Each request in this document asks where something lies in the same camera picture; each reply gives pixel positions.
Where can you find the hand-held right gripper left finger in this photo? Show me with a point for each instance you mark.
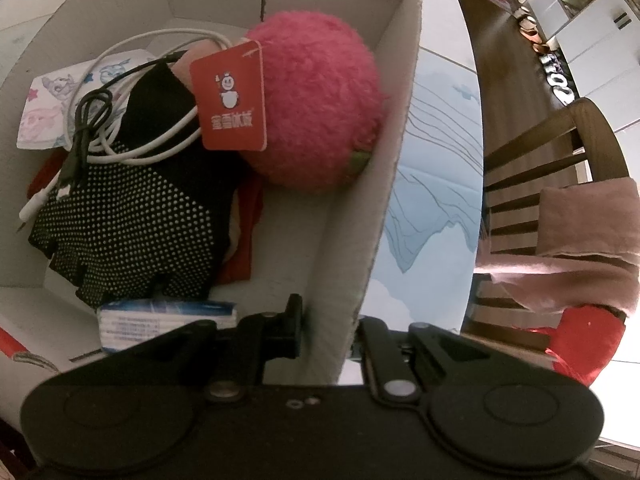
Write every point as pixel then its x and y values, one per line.
pixel 292 330

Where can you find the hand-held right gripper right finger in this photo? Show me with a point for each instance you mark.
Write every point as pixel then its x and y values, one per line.
pixel 372 342

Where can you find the red cloth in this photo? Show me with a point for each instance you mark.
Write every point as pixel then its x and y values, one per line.
pixel 245 245
pixel 585 345

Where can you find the blue white tissue packet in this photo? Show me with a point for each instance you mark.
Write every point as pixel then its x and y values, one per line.
pixel 165 317

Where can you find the red cardboard box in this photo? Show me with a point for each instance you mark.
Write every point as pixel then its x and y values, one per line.
pixel 360 210

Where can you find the black dotted glove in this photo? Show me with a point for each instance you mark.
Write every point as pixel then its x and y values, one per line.
pixel 130 220

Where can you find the pink plush toy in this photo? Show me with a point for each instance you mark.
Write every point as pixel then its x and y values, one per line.
pixel 320 100

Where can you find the pink fleece cloth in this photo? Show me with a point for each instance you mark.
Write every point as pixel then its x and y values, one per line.
pixel 580 220

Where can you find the pink soft item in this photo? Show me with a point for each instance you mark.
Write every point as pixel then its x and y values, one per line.
pixel 197 62

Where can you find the printed white tissue packet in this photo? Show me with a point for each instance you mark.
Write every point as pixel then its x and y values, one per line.
pixel 45 110

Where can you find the wooden chair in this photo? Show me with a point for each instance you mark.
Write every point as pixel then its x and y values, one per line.
pixel 600 130

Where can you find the row of shoes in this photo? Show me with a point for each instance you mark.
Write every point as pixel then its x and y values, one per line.
pixel 557 80

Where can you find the white cabinet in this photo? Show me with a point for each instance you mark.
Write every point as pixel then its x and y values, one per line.
pixel 600 45

